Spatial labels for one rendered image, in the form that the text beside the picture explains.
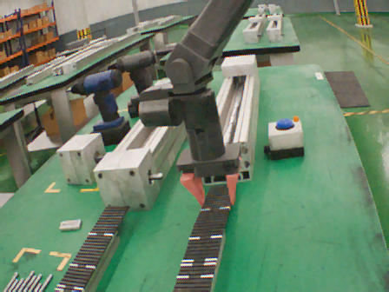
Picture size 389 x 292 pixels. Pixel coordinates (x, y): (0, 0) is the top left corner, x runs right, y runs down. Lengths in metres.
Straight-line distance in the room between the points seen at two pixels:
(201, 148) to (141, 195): 0.18
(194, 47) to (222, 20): 0.06
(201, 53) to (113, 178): 0.32
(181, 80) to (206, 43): 0.07
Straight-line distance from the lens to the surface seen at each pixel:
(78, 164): 0.99
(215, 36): 0.61
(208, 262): 0.57
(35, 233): 0.86
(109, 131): 1.20
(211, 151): 0.67
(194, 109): 0.65
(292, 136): 0.89
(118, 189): 0.81
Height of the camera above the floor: 1.16
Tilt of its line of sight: 21 degrees down
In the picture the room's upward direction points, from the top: 12 degrees counter-clockwise
